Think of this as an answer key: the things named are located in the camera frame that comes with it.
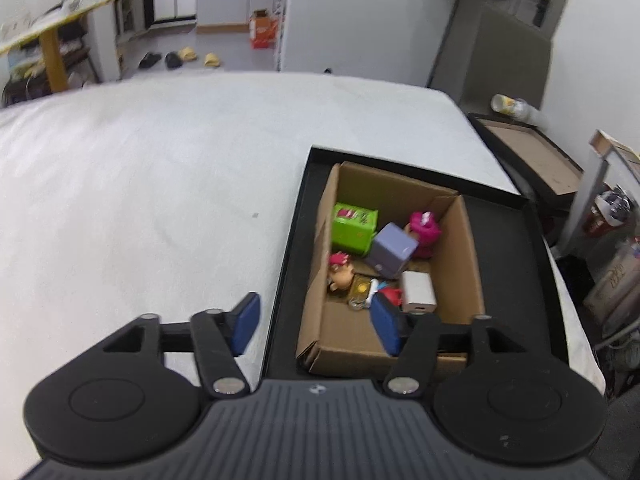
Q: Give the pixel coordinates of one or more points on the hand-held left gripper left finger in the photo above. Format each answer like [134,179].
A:
[245,323]

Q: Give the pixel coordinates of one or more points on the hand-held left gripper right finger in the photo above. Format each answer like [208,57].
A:
[385,328]

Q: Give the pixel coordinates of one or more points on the small red toy figure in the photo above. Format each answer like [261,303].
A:
[392,294]

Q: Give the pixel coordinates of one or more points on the yellow round toy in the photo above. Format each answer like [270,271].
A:
[361,290]

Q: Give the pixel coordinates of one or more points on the white charger block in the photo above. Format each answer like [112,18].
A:
[417,292]

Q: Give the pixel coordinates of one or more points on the pink-haired toy figure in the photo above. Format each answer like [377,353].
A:
[340,274]

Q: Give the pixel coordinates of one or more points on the purple box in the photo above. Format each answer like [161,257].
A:
[391,252]

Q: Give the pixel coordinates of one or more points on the pink plush toy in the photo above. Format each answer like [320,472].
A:
[425,230]

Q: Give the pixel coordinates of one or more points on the green printed box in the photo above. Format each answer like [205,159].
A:
[352,230]

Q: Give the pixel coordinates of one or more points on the black tray with cardboard bottom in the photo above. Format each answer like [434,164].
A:
[535,160]

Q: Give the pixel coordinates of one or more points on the red basket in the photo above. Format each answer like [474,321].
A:
[600,220]

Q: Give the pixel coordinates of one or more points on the yellow slipper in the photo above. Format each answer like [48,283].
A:
[188,53]
[212,60]

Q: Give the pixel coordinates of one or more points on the black slipper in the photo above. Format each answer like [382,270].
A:
[149,60]
[173,60]

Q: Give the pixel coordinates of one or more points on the orange cardboard box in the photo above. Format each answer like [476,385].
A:
[262,32]

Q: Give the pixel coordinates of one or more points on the small wooden box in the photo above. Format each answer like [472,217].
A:
[617,147]

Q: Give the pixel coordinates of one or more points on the grey panel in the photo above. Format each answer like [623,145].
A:
[505,55]

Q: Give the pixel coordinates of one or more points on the spray bottle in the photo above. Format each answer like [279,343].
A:
[277,2]

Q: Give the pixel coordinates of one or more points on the wooden table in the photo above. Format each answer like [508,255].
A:
[50,45]

